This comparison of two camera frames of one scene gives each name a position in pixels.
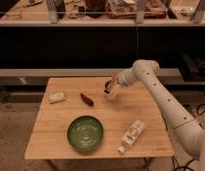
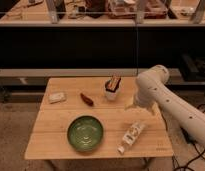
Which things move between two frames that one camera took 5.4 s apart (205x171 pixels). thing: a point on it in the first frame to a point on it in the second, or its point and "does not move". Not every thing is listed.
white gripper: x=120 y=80 to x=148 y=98
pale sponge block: x=56 y=97 does not move
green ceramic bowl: x=85 y=133 does not move
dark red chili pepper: x=86 y=99 does not move
